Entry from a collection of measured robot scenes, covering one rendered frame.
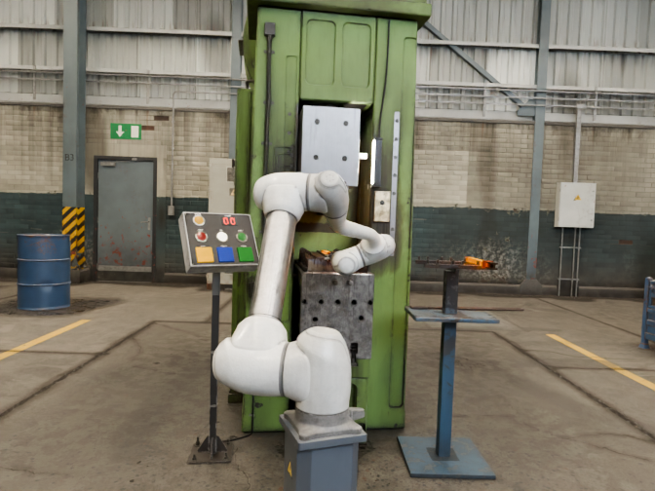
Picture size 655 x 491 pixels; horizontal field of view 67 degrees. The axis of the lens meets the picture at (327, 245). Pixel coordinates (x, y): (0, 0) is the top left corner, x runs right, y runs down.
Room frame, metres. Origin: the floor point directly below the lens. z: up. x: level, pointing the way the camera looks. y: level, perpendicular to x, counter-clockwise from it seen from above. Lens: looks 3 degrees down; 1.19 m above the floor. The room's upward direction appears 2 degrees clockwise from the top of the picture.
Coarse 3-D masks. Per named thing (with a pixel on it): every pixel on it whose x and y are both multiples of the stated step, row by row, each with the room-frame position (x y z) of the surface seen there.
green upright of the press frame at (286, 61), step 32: (256, 32) 2.65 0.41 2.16; (288, 32) 2.67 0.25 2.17; (256, 64) 2.65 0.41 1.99; (288, 64) 2.67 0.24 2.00; (256, 96) 2.65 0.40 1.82; (288, 96) 2.67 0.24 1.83; (256, 128) 2.65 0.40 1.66; (288, 128) 2.67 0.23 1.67; (256, 160) 2.65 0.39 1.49; (288, 160) 2.68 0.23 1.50; (256, 224) 2.65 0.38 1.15; (288, 288) 2.68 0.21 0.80; (288, 320) 2.68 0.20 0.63; (256, 416) 2.65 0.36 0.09
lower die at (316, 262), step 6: (312, 252) 2.88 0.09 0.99; (318, 252) 2.90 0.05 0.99; (306, 258) 2.61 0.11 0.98; (312, 258) 2.58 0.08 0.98; (318, 258) 2.56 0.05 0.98; (324, 258) 2.56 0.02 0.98; (306, 264) 2.60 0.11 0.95; (312, 264) 2.55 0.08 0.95; (318, 264) 2.56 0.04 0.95; (324, 264) 2.56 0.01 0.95; (330, 264) 2.57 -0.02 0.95; (312, 270) 2.55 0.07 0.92; (318, 270) 2.56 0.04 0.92; (330, 270) 2.57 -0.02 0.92
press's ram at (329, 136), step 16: (304, 112) 2.54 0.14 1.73; (320, 112) 2.55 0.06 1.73; (336, 112) 2.57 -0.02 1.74; (352, 112) 2.58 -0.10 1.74; (304, 128) 2.54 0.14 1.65; (320, 128) 2.55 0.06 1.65; (336, 128) 2.57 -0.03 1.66; (352, 128) 2.58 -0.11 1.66; (304, 144) 2.54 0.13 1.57; (320, 144) 2.56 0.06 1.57; (336, 144) 2.57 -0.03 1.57; (352, 144) 2.58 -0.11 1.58; (304, 160) 2.54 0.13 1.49; (320, 160) 2.56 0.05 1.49; (336, 160) 2.57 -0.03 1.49; (352, 160) 2.58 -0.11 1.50; (352, 176) 2.58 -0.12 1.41
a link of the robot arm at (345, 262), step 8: (352, 248) 2.18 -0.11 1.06; (336, 256) 2.15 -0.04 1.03; (344, 256) 2.11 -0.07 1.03; (352, 256) 2.12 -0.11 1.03; (360, 256) 2.15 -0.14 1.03; (336, 264) 2.12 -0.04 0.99; (344, 264) 2.10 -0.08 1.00; (352, 264) 2.11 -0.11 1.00; (360, 264) 2.16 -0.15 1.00; (344, 272) 2.11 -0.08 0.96; (352, 272) 2.12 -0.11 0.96
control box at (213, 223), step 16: (192, 224) 2.29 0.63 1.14; (208, 224) 2.33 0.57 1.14; (224, 224) 2.37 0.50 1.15; (240, 224) 2.42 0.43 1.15; (192, 240) 2.25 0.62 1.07; (208, 240) 2.29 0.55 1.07; (240, 240) 2.37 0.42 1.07; (192, 256) 2.20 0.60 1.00; (256, 256) 2.37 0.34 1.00; (192, 272) 2.24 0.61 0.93; (208, 272) 2.28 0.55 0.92
